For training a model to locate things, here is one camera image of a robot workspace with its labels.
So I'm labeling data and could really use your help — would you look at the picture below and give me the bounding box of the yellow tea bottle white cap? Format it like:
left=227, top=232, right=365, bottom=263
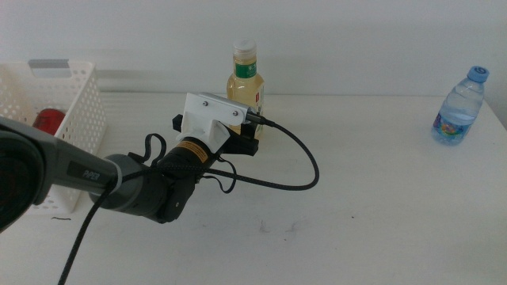
left=226, top=38, right=265, bottom=140

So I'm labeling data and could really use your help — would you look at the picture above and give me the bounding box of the red soda can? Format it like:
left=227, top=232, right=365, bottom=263
left=32, top=108, right=67, bottom=136

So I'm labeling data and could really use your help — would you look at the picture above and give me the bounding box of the clear water bottle blue cap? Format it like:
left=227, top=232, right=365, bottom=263
left=430, top=65, right=490, bottom=146

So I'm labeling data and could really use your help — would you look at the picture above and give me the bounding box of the white perforated plastic basket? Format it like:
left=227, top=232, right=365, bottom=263
left=0, top=59, right=108, bottom=215

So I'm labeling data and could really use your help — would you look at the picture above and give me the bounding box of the thin black looped cable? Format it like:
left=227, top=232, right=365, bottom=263
left=128, top=133, right=238, bottom=195

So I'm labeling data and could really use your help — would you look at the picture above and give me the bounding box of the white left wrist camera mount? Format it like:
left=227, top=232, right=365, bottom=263
left=175, top=92, right=259, bottom=154

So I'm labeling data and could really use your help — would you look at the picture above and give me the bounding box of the black braided camera cable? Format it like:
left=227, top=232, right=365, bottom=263
left=57, top=113, right=321, bottom=285

